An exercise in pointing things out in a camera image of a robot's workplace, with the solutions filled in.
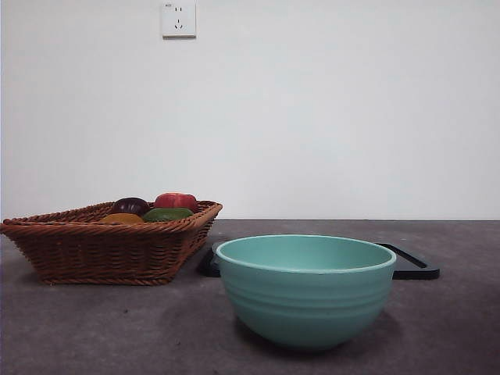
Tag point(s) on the dark purple fruit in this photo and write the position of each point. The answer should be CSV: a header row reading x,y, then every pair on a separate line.
x,y
131,205

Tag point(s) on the teal ribbed bowl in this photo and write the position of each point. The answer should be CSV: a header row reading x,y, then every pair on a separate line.
x,y
308,304

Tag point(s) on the brown kiwi fruit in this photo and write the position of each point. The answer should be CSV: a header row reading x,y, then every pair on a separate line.
x,y
122,218

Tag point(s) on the brown wicker basket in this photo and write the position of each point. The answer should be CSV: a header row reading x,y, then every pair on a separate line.
x,y
97,254

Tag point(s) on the green avocado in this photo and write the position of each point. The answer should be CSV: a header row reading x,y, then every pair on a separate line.
x,y
168,215

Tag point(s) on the black rectangular tray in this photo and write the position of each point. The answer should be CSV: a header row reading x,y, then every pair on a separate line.
x,y
422,271

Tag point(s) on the white wall socket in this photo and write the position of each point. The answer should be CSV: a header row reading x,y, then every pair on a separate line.
x,y
179,19

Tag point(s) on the red fruit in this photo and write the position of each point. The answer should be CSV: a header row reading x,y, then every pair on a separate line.
x,y
176,200

